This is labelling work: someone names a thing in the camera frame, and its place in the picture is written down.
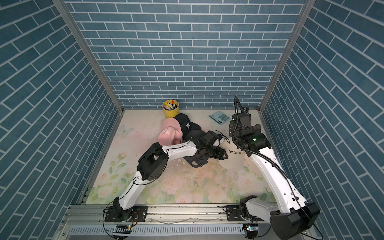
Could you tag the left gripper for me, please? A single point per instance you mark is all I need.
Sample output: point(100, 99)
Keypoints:
point(219, 155)

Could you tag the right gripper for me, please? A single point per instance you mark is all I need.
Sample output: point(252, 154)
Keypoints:
point(231, 130)

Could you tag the black cap front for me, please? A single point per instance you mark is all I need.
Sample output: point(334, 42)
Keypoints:
point(199, 159)

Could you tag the black cap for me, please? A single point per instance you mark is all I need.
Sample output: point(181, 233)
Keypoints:
point(199, 159)
point(186, 124)

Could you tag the beige Colorado cap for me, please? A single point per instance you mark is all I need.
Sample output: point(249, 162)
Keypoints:
point(236, 157)

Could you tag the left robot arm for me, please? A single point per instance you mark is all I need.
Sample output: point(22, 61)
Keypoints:
point(151, 166)

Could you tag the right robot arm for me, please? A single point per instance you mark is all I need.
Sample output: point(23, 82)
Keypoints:
point(292, 214)

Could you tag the black cap rear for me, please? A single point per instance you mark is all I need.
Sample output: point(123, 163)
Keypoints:
point(186, 124)

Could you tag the pink baseball cap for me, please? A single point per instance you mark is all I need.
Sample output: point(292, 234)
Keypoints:
point(171, 133)

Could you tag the light blue calculator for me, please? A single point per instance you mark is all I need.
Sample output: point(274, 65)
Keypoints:
point(220, 118)

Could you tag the yellow pen cup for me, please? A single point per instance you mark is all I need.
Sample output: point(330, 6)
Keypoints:
point(171, 108)

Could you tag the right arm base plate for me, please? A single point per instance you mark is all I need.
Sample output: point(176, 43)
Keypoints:
point(234, 214)

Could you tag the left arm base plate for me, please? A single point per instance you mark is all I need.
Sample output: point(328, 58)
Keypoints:
point(135, 215)

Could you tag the aluminium front rail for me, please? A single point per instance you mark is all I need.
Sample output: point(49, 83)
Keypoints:
point(162, 222)

